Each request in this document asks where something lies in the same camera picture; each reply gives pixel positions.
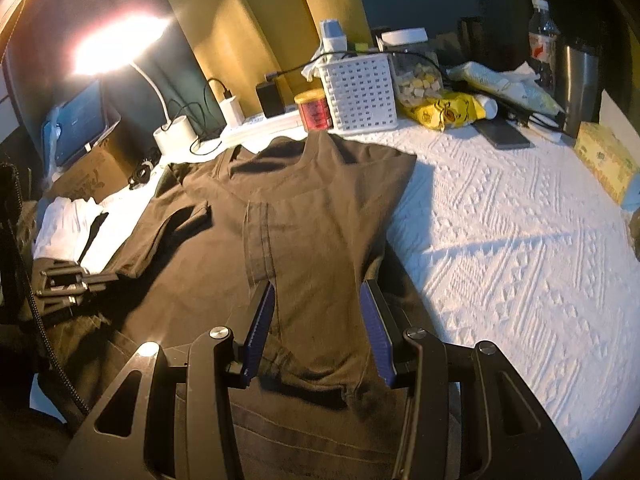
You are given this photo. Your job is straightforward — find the steel tumbler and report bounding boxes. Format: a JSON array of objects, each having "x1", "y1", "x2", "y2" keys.
[{"x1": 554, "y1": 37, "x2": 601, "y2": 138}]

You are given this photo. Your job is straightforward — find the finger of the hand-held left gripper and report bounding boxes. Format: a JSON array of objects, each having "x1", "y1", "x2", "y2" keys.
[
  {"x1": 31, "y1": 259, "x2": 120, "y2": 291},
  {"x1": 31, "y1": 287, "x2": 90, "y2": 317}
]

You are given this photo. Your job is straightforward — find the black braided cable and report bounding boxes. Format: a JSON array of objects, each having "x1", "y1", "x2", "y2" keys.
[{"x1": 7, "y1": 225, "x2": 91, "y2": 416}]

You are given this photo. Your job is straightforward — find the blue box in plastic wrap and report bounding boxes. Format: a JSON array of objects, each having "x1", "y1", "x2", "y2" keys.
[{"x1": 40, "y1": 80, "x2": 123, "y2": 168}]

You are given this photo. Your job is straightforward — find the white power strip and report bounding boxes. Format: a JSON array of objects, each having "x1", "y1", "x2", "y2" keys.
[{"x1": 220, "y1": 110, "x2": 306, "y2": 141}]

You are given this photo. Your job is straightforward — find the dark brown t-shirt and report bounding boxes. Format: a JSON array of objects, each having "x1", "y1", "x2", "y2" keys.
[{"x1": 30, "y1": 132, "x2": 451, "y2": 480}]

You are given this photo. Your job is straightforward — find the cardboard box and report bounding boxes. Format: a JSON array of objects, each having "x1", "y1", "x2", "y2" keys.
[{"x1": 45, "y1": 130, "x2": 133, "y2": 203}]

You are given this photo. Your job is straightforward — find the yellow curtain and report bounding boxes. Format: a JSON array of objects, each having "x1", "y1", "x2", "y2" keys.
[{"x1": 150, "y1": 0, "x2": 371, "y2": 111}]

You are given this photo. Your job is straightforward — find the white card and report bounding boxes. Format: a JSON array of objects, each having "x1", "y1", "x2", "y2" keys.
[{"x1": 600, "y1": 91, "x2": 640, "y2": 136}]

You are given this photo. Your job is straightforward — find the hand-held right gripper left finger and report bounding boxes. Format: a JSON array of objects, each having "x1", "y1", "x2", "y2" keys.
[{"x1": 57, "y1": 280, "x2": 278, "y2": 480}]

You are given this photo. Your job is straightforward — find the dark phone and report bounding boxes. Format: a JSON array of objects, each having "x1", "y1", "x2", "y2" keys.
[{"x1": 472, "y1": 119, "x2": 532, "y2": 150}]

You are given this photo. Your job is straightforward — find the white plastic packet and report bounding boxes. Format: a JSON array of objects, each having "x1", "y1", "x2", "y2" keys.
[{"x1": 447, "y1": 60, "x2": 566, "y2": 116}]

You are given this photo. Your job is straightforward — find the white garment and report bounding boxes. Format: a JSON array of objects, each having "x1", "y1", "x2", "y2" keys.
[{"x1": 32, "y1": 197, "x2": 108, "y2": 266}]

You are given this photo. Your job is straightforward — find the white plastic basket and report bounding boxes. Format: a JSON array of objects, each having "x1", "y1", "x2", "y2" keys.
[{"x1": 320, "y1": 52, "x2": 399, "y2": 133}]

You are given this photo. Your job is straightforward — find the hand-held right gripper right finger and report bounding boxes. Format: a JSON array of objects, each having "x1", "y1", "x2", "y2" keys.
[{"x1": 359, "y1": 279, "x2": 583, "y2": 480}]

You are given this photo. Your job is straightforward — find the red can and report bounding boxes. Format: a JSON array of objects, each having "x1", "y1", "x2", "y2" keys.
[{"x1": 294, "y1": 89, "x2": 333, "y2": 132}]

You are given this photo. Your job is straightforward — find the white desk lamp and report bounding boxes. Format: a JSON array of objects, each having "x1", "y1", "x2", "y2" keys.
[{"x1": 70, "y1": 12, "x2": 201, "y2": 158}]

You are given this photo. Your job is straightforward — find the clear water bottle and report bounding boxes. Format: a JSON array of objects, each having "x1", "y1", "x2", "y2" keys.
[{"x1": 527, "y1": 0, "x2": 561, "y2": 96}]

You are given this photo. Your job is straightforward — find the white charger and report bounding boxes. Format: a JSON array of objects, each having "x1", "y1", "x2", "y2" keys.
[{"x1": 218, "y1": 97, "x2": 246, "y2": 127}]

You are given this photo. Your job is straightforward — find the yellow-green tissue box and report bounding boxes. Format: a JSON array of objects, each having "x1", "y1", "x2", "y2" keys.
[{"x1": 574, "y1": 121, "x2": 640, "y2": 206}]

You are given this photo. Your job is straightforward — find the black charger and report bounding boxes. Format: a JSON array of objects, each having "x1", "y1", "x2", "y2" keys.
[{"x1": 256, "y1": 80, "x2": 286, "y2": 118}]

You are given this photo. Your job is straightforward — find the black charger cable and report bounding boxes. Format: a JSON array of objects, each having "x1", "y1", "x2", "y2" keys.
[{"x1": 190, "y1": 77, "x2": 236, "y2": 156}]

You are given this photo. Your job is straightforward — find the glass jar with white lid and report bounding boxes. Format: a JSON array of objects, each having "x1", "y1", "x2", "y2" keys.
[{"x1": 380, "y1": 30, "x2": 446, "y2": 111}]

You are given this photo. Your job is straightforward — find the pale bottle in basket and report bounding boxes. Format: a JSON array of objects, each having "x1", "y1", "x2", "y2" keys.
[{"x1": 320, "y1": 19, "x2": 348, "y2": 53}]

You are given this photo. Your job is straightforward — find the yellow snack bag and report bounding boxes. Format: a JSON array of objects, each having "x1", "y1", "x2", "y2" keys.
[{"x1": 400, "y1": 91, "x2": 488, "y2": 132}]

